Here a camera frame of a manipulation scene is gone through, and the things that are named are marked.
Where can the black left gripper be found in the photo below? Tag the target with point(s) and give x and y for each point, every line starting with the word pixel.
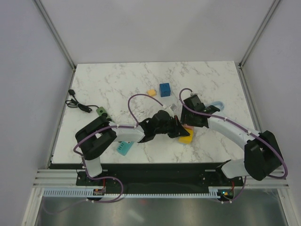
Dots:
pixel 178 132

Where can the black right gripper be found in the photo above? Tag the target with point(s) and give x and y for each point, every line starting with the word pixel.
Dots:
pixel 185 111

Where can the yellow cube socket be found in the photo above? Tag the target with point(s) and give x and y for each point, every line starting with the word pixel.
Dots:
pixel 186 139

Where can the blue cube socket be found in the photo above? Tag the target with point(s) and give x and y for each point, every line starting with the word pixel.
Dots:
pixel 164 89

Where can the yellow plug adapter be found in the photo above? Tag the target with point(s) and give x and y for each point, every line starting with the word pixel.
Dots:
pixel 152 92

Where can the teal power strip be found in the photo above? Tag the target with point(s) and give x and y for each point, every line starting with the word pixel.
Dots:
pixel 124 147

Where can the pink cube socket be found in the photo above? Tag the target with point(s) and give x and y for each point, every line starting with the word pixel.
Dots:
pixel 188 127

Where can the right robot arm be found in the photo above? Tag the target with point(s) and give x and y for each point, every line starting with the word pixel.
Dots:
pixel 262 155

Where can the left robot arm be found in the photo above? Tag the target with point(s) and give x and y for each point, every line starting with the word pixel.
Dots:
pixel 97 136

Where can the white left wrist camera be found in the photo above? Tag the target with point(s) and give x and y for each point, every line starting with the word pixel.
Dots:
pixel 172 107

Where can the white slotted cable duct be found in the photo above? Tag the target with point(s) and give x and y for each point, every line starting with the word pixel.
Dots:
pixel 93 193

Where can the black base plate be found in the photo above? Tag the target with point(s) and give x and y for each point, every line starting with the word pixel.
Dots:
pixel 163 178

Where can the aluminium table frame rail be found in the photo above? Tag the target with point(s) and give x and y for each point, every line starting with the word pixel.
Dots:
pixel 268 182

